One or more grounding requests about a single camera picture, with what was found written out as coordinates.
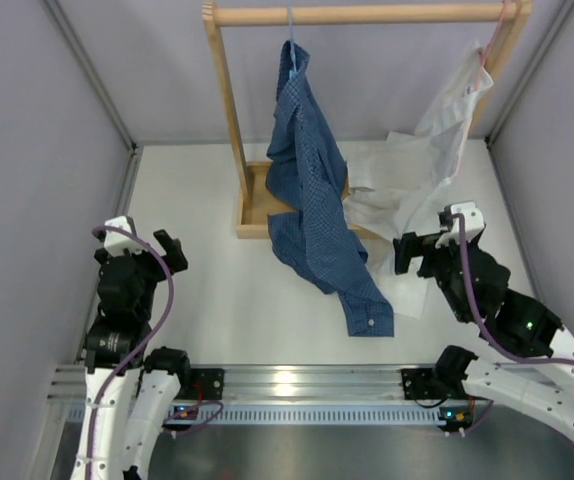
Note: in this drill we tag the wooden clothes rack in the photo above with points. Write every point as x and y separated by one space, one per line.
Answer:
255 203

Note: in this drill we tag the blue checked shirt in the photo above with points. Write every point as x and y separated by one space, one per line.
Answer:
308 173

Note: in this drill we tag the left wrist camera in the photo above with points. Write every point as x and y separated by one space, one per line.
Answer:
118 239

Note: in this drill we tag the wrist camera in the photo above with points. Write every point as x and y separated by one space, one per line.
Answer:
458 222
118 239

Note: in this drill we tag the white shirt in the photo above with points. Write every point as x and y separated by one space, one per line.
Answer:
400 184

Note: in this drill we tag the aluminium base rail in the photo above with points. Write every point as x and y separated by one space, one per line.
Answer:
299 383

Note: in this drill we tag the pink wire hanger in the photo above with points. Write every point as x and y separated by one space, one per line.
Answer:
487 45

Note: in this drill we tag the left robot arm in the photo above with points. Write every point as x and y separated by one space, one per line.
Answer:
129 388

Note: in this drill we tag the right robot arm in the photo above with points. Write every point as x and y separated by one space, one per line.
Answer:
518 327

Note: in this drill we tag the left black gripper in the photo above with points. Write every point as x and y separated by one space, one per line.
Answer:
174 255

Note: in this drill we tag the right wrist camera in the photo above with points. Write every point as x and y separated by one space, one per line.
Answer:
458 222

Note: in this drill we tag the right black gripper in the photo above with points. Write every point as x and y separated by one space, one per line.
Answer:
411 246

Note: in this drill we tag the aluminium frame post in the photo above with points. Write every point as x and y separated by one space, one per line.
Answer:
563 14
65 27

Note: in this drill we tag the blue wire hanger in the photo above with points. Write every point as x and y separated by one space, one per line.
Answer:
292 44

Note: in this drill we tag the left aluminium frame post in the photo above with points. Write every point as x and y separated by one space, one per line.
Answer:
65 27

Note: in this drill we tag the right aluminium frame post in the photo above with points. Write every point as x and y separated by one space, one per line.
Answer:
563 14

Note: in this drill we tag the grey slotted cable duct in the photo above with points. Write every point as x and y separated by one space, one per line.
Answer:
336 415

